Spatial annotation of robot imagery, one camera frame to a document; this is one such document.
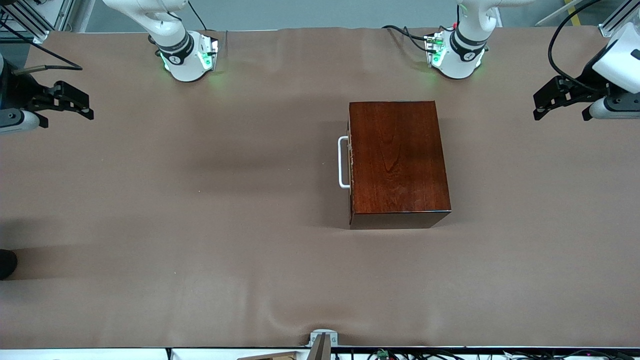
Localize light wooden drawer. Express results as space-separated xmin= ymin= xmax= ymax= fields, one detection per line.
xmin=347 ymin=116 xmax=355 ymax=228

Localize white drawer handle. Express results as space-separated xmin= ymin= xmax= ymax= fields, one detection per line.
xmin=338 ymin=136 xmax=351 ymax=190

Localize black round object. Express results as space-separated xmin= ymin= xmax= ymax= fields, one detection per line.
xmin=0 ymin=249 xmax=18 ymax=281

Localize dark brown wooden cabinet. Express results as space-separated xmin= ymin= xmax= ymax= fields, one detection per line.
xmin=348 ymin=100 xmax=452 ymax=230

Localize brown table mat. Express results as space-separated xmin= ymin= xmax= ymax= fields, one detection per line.
xmin=0 ymin=26 xmax=640 ymax=349

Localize light wooden board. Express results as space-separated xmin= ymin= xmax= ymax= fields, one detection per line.
xmin=237 ymin=351 xmax=298 ymax=360

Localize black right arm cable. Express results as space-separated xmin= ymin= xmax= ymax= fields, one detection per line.
xmin=0 ymin=20 xmax=84 ymax=76

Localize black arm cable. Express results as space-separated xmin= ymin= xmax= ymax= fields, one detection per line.
xmin=547 ymin=0 xmax=608 ymax=93
xmin=0 ymin=20 xmax=84 ymax=76

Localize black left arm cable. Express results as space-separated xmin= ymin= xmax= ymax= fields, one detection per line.
xmin=547 ymin=0 xmax=608 ymax=93

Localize aluminium frame profile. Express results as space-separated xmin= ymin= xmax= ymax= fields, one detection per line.
xmin=0 ymin=0 xmax=76 ymax=45
xmin=597 ymin=0 xmax=640 ymax=38

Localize black base cable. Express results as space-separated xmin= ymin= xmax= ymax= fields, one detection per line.
xmin=187 ymin=0 xmax=208 ymax=32

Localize black base cables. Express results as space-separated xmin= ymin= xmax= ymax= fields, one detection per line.
xmin=381 ymin=24 xmax=437 ymax=54

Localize grey metal bracket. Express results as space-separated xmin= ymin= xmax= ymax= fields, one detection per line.
xmin=306 ymin=329 xmax=339 ymax=360

